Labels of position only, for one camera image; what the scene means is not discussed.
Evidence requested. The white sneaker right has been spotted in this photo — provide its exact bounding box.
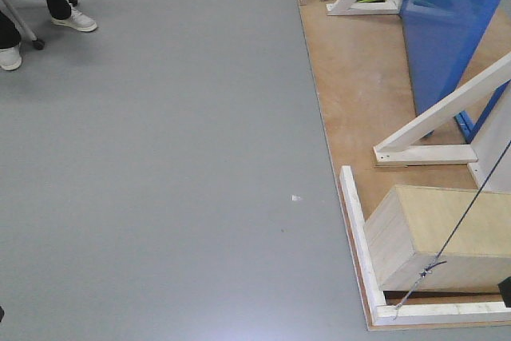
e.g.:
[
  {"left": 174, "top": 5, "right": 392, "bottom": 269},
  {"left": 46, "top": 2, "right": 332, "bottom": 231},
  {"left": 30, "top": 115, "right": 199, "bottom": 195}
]
[{"left": 51, "top": 7, "right": 97, "bottom": 33}]

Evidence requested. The near white triangular brace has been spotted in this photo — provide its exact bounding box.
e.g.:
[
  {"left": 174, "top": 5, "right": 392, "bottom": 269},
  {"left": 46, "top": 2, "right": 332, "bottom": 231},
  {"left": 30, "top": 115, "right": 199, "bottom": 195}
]
[{"left": 373, "top": 54, "right": 510, "bottom": 166}]

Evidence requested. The black robot part right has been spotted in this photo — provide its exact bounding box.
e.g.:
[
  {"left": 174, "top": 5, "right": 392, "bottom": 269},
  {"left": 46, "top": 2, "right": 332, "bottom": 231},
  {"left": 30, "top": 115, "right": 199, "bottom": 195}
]
[{"left": 497, "top": 276, "right": 511, "bottom": 308}]

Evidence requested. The plywood base platform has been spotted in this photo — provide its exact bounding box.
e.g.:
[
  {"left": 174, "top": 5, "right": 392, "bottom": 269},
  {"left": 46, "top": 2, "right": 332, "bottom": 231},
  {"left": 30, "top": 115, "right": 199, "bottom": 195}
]
[{"left": 301, "top": 0, "right": 507, "bottom": 309}]

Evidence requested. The white sneaker left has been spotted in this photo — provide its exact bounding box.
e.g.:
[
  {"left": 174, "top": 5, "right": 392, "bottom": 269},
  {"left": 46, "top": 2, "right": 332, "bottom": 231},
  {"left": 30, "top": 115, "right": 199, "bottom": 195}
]
[{"left": 0, "top": 45, "right": 22, "bottom": 71}]

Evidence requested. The white door frame panel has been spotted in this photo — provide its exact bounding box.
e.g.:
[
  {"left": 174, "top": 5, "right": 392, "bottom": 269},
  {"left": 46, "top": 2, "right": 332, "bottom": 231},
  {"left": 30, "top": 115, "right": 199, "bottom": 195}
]
[{"left": 468, "top": 83, "right": 510, "bottom": 192}]

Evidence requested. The plywood weight box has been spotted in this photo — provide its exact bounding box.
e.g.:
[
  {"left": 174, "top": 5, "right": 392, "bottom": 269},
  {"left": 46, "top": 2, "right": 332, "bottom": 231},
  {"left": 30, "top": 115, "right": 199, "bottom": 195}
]
[{"left": 364, "top": 185, "right": 510, "bottom": 292}]

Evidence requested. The white sneaker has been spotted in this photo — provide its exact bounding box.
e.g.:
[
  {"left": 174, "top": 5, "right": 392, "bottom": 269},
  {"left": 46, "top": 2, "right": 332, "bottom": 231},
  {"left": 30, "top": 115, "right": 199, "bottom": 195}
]
[
  {"left": 0, "top": 45, "right": 22, "bottom": 71},
  {"left": 51, "top": 7, "right": 97, "bottom": 33}
]

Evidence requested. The dark blue cord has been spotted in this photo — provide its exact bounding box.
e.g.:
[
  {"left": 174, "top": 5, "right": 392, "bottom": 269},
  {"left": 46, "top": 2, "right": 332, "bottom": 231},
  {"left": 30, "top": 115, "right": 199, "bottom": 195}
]
[{"left": 393, "top": 141, "right": 511, "bottom": 320}]

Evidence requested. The blue door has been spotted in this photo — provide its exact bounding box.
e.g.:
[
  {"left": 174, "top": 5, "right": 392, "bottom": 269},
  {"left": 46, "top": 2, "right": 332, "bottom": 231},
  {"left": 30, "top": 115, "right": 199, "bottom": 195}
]
[{"left": 400, "top": 0, "right": 511, "bottom": 145}]

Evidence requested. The white L-shaped base rail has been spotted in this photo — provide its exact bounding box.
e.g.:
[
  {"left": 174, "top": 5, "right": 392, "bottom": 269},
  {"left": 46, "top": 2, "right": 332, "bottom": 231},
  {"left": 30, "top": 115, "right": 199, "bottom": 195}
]
[{"left": 339, "top": 165, "right": 510, "bottom": 331}]

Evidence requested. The office chair base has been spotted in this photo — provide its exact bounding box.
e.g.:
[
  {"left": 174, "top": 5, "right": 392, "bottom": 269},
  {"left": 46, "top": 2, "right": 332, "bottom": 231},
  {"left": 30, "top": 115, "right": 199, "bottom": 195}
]
[{"left": 1, "top": 0, "right": 78, "bottom": 50}]

